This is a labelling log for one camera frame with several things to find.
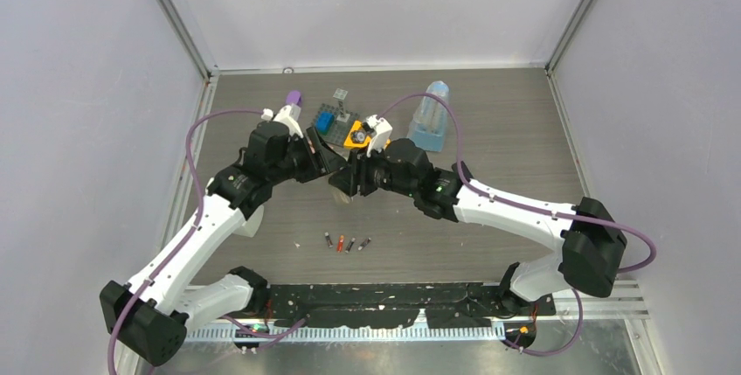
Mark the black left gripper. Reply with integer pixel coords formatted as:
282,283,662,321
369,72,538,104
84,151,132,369
269,127,345,185

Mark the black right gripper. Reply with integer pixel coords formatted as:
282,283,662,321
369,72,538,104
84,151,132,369
329,142,418,198

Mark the white remote control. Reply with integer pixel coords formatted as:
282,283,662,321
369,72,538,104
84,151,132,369
330,186,353,205

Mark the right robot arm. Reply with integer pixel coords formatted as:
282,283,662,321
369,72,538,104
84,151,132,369
329,139,627,315

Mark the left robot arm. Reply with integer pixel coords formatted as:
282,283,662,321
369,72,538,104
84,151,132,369
100,122,346,367

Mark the yellow triangular toy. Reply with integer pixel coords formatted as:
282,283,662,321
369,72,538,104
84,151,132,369
343,121,370,149

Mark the grey building brick plate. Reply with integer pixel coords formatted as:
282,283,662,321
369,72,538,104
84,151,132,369
312,103,359,147

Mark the blue building brick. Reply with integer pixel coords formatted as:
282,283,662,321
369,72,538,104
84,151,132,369
314,111,335,135

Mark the purple cap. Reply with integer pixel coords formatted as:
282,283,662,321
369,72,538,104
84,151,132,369
286,90,302,107

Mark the blue translucent metronome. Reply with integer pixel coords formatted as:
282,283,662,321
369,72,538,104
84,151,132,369
407,96,447,152

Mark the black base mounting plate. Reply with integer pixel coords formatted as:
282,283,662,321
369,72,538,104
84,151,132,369
269,281,556,329

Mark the grey brick post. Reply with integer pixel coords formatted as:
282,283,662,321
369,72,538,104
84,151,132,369
333,88,350,123

